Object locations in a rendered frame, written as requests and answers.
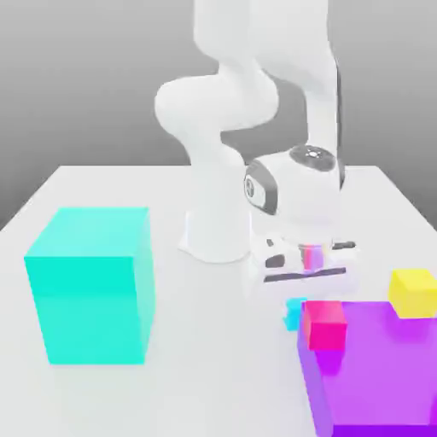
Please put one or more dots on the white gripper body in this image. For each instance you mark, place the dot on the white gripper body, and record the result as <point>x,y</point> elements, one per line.
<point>307,283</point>

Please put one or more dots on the small cyan cube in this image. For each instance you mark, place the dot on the small cyan cube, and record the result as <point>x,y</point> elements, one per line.
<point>293,314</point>

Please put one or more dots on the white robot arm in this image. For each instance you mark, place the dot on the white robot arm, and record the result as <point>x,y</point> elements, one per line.
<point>211,112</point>

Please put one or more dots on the small pink cube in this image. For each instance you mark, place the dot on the small pink cube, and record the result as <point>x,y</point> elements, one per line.
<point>326,327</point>

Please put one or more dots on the small yellow cube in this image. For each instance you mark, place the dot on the small yellow cube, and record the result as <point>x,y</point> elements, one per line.
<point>413,293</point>

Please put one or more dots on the large purple box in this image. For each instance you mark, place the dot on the large purple box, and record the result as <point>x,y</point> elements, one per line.
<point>379,375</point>

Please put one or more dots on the large turquoise box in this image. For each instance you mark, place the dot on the large turquoise box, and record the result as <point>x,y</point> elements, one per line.
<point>88,290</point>

